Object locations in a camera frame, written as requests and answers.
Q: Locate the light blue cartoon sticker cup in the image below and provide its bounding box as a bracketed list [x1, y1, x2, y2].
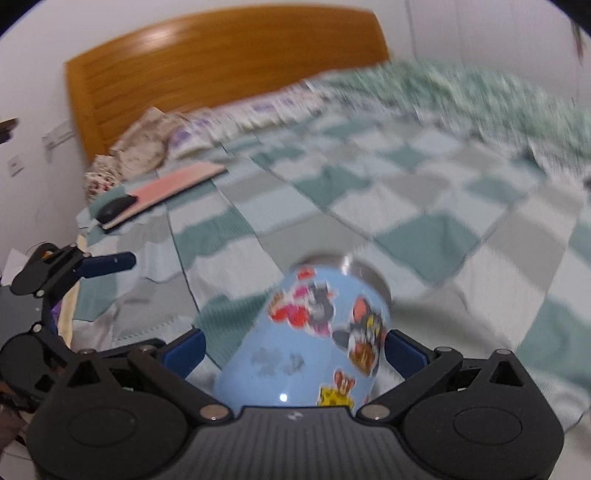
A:
[212, 252, 392, 413]

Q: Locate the black computer mouse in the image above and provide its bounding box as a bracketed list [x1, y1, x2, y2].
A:
[95, 195, 138, 224]

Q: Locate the pink notebook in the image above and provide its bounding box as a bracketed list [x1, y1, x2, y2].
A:
[96, 161, 228, 231]

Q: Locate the floral pillow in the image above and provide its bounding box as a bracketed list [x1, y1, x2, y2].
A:
[83, 107, 185, 203]

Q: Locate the green checkered bed blanket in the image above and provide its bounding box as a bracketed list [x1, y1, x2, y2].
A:
[72, 112, 590, 428]

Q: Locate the purple patterned bed sheet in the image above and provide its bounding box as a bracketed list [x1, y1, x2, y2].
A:
[167, 85, 327, 160]

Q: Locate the wooden headboard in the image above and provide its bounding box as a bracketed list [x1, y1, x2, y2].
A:
[65, 4, 390, 161]

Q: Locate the green floral quilt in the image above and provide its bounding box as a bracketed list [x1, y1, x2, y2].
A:
[318, 60, 590, 166]

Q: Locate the white wall switch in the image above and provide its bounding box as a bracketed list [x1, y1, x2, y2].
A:
[7, 155, 24, 178]

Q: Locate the white wall socket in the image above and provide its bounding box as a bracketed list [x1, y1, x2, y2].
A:
[42, 120, 74, 151]

